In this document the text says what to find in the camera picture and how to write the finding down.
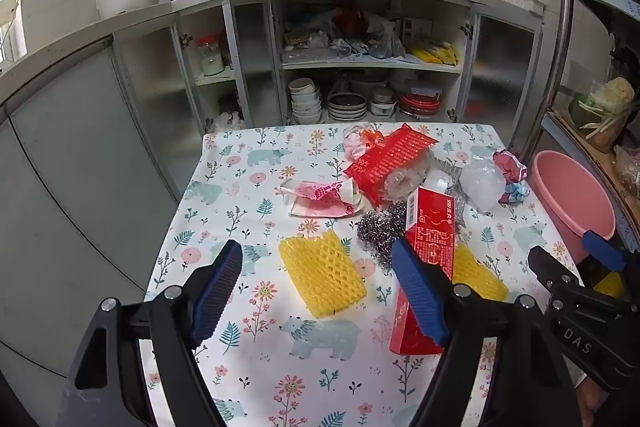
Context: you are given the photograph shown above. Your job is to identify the stack of red-lid containers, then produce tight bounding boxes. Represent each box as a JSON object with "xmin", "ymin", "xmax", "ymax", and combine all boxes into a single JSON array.
[{"xmin": 397, "ymin": 82, "xmax": 444, "ymax": 120}]

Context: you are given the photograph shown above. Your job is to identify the white kitchen cabinet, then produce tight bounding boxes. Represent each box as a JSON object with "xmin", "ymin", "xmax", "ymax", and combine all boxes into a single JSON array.
[{"xmin": 0, "ymin": 0, "xmax": 546, "ymax": 358}]

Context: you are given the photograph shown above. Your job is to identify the green onions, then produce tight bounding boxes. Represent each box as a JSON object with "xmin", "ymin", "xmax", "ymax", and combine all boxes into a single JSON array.
[{"xmin": 580, "ymin": 104, "xmax": 628, "ymax": 140}]

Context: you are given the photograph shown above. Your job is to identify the clear pink plastic wrapper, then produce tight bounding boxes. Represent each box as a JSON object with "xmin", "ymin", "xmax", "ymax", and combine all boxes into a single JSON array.
[{"xmin": 343, "ymin": 125, "xmax": 385, "ymax": 160}]

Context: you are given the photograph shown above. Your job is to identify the grey plastic bag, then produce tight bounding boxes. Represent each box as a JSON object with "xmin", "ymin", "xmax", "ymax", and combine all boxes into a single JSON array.
[{"xmin": 367, "ymin": 14, "xmax": 406, "ymax": 58}]

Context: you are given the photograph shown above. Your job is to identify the small white pot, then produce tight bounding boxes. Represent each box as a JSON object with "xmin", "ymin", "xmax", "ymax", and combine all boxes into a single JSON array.
[{"xmin": 370, "ymin": 87, "xmax": 399, "ymax": 118}]

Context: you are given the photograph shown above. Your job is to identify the napa cabbage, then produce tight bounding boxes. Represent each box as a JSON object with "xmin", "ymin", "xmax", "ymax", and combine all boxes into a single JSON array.
[{"xmin": 592, "ymin": 77, "xmax": 636, "ymax": 112}]

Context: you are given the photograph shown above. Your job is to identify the steel wool scrubber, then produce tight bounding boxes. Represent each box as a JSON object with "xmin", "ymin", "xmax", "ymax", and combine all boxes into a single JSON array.
[{"xmin": 356, "ymin": 201, "xmax": 409, "ymax": 269}]

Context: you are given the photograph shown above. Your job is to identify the white foam piece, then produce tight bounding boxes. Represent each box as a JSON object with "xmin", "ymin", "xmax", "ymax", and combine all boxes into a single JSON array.
[{"xmin": 425, "ymin": 167, "xmax": 454, "ymax": 194}]

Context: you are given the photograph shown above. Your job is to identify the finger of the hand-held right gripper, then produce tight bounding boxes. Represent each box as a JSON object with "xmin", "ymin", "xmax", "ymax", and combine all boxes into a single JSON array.
[
  {"xmin": 581, "ymin": 230, "xmax": 640, "ymax": 303},
  {"xmin": 527, "ymin": 245, "xmax": 623, "ymax": 313}
]

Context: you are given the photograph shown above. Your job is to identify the yellow bag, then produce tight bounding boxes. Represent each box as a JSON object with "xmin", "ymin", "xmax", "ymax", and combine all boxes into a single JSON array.
[{"xmin": 595, "ymin": 272, "xmax": 627, "ymax": 299}]

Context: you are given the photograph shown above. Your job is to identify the clear plastic bag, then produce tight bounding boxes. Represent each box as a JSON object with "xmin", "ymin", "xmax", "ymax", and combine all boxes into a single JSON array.
[{"xmin": 460, "ymin": 157, "xmax": 507, "ymax": 214}]

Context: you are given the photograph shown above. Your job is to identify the clear vegetable container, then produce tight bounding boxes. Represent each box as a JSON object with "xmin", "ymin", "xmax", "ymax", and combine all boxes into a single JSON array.
[{"xmin": 567, "ymin": 77, "xmax": 637, "ymax": 154}]

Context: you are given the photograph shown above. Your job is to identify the stack of white bowls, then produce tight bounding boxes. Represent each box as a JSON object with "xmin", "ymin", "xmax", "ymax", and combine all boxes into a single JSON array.
[{"xmin": 288, "ymin": 78, "xmax": 323, "ymax": 125}]

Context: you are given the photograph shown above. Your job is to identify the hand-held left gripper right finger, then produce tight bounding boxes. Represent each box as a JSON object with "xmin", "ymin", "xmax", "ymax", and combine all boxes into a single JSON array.
[{"xmin": 391, "ymin": 237, "xmax": 576, "ymax": 427}]

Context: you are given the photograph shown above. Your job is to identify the red snack packet clear tray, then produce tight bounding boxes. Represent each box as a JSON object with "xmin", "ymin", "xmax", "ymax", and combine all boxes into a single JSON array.
[{"xmin": 342, "ymin": 123, "xmax": 436, "ymax": 210}]

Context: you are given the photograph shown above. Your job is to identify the stack of dark plates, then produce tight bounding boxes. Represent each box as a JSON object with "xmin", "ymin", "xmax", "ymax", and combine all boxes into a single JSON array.
[{"xmin": 327, "ymin": 92, "xmax": 369, "ymax": 122}]

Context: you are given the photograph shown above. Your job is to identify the steel shelf rack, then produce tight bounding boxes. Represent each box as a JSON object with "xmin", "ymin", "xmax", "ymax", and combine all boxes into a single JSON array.
[{"xmin": 520, "ymin": 0, "xmax": 640, "ymax": 228}]

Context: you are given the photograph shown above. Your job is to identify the pink printed paper wrapper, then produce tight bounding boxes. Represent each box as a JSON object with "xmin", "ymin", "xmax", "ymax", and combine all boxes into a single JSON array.
[{"xmin": 275, "ymin": 179, "xmax": 367, "ymax": 219}]

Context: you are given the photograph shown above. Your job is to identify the long red carton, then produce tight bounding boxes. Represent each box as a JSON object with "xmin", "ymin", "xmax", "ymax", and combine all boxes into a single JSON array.
[{"xmin": 389, "ymin": 186, "xmax": 462, "ymax": 356}]

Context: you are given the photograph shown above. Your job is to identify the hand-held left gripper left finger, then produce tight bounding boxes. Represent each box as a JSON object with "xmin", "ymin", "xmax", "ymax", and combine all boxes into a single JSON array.
[{"xmin": 54, "ymin": 239, "xmax": 244, "ymax": 427}]

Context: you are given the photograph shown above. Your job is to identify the white cardboard box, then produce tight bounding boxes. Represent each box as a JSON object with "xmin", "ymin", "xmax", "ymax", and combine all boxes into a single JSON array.
[{"xmin": 400, "ymin": 17, "xmax": 434, "ymax": 44}]

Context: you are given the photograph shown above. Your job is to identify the yellow packets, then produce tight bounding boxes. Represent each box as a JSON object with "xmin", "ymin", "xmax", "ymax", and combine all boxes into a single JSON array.
[{"xmin": 410, "ymin": 44, "xmax": 460, "ymax": 66}]

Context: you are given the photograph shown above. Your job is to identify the person's right hand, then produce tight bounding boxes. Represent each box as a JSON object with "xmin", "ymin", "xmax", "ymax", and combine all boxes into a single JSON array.
[{"xmin": 575, "ymin": 377, "xmax": 608, "ymax": 427}]

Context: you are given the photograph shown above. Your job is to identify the red blue paper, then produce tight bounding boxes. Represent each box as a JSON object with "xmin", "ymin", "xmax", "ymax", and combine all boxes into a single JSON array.
[{"xmin": 492, "ymin": 150, "xmax": 531, "ymax": 206}]

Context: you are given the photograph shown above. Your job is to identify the frosted cabinet door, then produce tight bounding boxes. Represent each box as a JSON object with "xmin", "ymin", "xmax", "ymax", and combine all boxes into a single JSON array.
[
  {"xmin": 470, "ymin": 12, "xmax": 543, "ymax": 142},
  {"xmin": 227, "ymin": 0, "xmax": 276, "ymax": 130}
]

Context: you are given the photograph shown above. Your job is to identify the glass jar red lid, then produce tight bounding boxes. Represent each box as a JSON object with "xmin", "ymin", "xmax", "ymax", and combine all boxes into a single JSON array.
[{"xmin": 197, "ymin": 37, "xmax": 226, "ymax": 78}]

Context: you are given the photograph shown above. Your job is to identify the red plastic bag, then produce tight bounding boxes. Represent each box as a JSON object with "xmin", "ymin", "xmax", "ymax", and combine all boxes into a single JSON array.
[{"xmin": 332, "ymin": 6, "xmax": 368, "ymax": 34}]

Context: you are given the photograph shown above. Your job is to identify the floral bear printed tablecloth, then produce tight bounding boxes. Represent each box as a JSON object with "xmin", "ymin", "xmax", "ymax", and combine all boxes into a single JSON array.
[{"xmin": 142, "ymin": 123, "xmax": 586, "ymax": 427}]

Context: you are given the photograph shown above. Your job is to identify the pink plastic bucket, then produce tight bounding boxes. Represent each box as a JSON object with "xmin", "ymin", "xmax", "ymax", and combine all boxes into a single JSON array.
[{"xmin": 531, "ymin": 150, "xmax": 617, "ymax": 264}]

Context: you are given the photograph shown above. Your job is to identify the yellow foam fruit net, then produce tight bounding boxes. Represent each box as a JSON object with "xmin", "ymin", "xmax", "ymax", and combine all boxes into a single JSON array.
[
  {"xmin": 451, "ymin": 241, "xmax": 510, "ymax": 304},
  {"xmin": 278, "ymin": 228, "xmax": 367, "ymax": 319}
]

